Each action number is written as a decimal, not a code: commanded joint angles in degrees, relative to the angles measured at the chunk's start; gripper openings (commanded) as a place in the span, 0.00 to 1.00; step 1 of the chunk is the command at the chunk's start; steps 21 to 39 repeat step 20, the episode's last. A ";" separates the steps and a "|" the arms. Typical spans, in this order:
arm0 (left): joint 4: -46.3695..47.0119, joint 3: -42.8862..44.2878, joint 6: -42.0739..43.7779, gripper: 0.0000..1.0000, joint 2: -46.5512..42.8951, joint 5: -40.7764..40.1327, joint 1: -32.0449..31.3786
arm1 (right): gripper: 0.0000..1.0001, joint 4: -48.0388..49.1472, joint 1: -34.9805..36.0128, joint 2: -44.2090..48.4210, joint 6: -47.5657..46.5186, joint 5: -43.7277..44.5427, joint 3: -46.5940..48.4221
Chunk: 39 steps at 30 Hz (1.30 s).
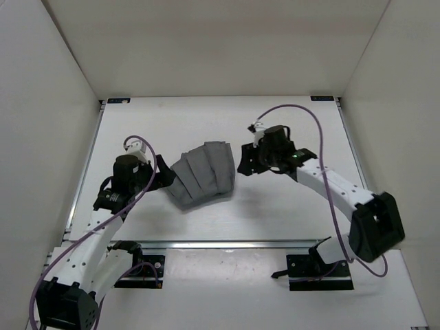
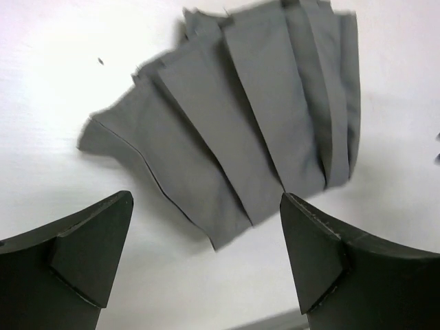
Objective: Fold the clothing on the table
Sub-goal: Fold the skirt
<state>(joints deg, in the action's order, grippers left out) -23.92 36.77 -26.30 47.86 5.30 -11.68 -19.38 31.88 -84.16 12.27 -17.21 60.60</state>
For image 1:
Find left blue corner label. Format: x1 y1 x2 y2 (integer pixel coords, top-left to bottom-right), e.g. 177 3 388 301
107 98 131 104

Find blue corner label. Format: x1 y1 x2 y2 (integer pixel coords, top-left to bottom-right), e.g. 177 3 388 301
310 96 334 102
107 98 131 104

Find front aluminium table rail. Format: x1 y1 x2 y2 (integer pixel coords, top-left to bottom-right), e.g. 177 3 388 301
61 239 327 251

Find grey pleated skirt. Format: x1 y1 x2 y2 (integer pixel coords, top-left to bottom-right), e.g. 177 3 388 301
166 141 236 211

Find right blue corner label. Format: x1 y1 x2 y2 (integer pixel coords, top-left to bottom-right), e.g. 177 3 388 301
310 96 334 102

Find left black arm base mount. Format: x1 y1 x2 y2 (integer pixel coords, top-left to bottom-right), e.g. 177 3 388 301
107 241 166 289

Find purple cable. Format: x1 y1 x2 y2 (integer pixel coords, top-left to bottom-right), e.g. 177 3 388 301
27 135 158 330
254 104 388 278

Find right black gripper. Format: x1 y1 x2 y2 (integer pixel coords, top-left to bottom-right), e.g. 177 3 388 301
238 140 280 177

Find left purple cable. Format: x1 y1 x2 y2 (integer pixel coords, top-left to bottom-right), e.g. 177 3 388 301
27 135 158 330

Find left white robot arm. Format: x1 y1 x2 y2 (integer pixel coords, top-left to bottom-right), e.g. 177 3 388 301
30 152 176 329

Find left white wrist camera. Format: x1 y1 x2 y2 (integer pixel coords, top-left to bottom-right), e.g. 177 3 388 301
124 140 149 163

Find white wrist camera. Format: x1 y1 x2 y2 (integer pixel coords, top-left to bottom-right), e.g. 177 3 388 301
247 120 267 148
124 140 149 163

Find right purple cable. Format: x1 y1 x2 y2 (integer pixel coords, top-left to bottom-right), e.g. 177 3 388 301
254 104 388 278

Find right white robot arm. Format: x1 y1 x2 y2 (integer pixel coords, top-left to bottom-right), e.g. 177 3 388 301
237 122 406 276

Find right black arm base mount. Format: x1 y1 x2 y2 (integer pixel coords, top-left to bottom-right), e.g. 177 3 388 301
271 236 354 291

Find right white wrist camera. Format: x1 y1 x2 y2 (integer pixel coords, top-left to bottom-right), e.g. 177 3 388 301
247 120 267 148

